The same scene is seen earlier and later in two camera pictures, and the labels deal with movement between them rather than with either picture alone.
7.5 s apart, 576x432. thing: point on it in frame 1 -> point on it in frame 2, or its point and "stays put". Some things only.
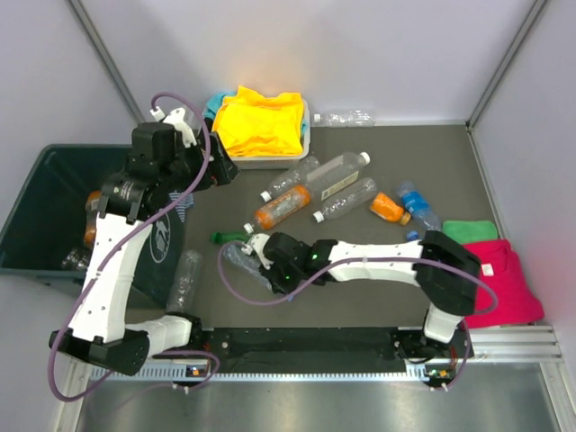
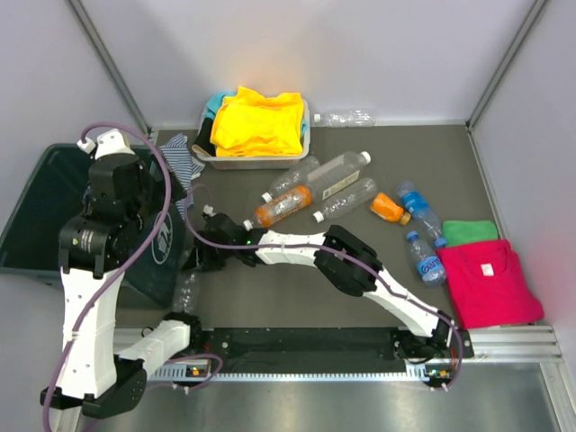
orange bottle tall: x=292 y=201 stays put
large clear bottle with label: x=332 y=175 stays put
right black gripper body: x=289 y=277 -> x=214 y=258
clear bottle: x=355 y=118 stays put
